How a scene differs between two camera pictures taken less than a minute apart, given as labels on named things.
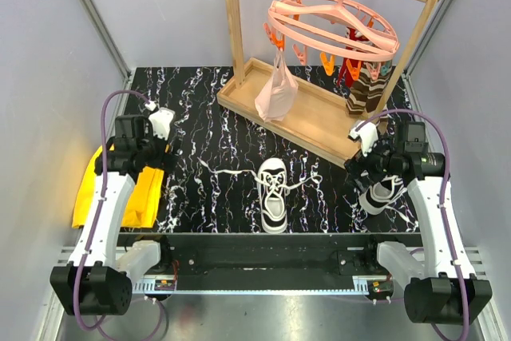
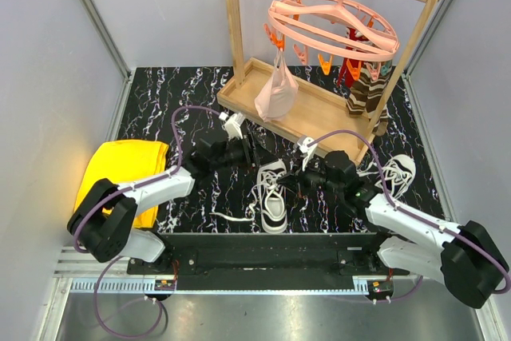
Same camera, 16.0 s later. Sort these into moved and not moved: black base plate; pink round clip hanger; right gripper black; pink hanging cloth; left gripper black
Moved: left gripper black; right gripper black
Not moved: pink round clip hanger; black base plate; pink hanging cloth
